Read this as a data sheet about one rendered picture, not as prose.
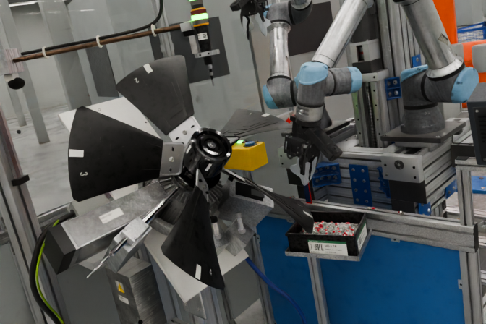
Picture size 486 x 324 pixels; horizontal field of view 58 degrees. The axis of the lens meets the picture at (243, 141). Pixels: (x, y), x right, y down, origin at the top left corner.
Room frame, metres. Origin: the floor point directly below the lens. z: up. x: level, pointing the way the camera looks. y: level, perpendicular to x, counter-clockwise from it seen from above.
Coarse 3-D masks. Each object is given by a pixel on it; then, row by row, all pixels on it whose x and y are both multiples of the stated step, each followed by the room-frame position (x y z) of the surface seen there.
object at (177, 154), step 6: (168, 144) 1.12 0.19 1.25; (174, 144) 1.13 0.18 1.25; (180, 144) 1.13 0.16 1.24; (162, 150) 1.11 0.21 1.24; (168, 150) 1.12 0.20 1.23; (174, 150) 1.13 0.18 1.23; (180, 150) 1.14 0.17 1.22; (162, 156) 1.11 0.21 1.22; (168, 156) 1.12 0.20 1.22; (174, 156) 1.13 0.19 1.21; (180, 156) 1.14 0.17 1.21; (162, 162) 1.11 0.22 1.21; (168, 162) 1.12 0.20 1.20; (174, 162) 1.13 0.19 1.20; (180, 162) 1.14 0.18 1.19; (162, 168) 1.11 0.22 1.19; (168, 168) 1.12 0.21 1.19; (174, 168) 1.13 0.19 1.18; (180, 168) 1.14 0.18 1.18; (162, 174) 1.11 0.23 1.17; (168, 174) 1.12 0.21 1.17; (174, 174) 1.13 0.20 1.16
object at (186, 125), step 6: (186, 120) 1.23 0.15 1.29; (192, 120) 1.23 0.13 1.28; (180, 126) 1.23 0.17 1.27; (186, 126) 1.23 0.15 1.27; (198, 126) 1.21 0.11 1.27; (174, 132) 1.23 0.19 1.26; (180, 132) 1.22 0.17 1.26; (192, 132) 1.21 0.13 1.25; (174, 138) 1.22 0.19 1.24; (180, 138) 1.21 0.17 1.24; (186, 138) 1.21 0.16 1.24; (186, 144) 1.20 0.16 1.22
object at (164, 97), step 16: (160, 64) 1.35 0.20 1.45; (176, 64) 1.34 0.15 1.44; (128, 80) 1.32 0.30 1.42; (144, 80) 1.31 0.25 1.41; (160, 80) 1.31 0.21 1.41; (176, 80) 1.30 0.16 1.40; (128, 96) 1.30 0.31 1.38; (144, 96) 1.29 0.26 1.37; (160, 96) 1.28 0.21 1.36; (176, 96) 1.27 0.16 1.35; (144, 112) 1.27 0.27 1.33; (160, 112) 1.26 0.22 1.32; (176, 112) 1.24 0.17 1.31; (192, 112) 1.23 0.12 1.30; (160, 128) 1.24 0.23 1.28
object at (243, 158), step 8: (240, 144) 1.72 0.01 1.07; (256, 144) 1.66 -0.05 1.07; (264, 144) 1.68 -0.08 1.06; (232, 152) 1.67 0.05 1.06; (240, 152) 1.64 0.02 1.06; (248, 152) 1.61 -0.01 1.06; (256, 152) 1.64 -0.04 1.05; (264, 152) 1.67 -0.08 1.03; (232, 160) 1.68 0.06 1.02; (240, 160) 1.65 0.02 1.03; (248, 160) 1.62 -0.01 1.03; (256, 160) 1.63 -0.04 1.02; (264, 160) 1.66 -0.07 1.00; (224, 168) 1.72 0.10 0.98; (232, 168) 1.69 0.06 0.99; (240, 168) 1.65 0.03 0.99; (248, 168) 1.62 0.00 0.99; (256, 168) 1.63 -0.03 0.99
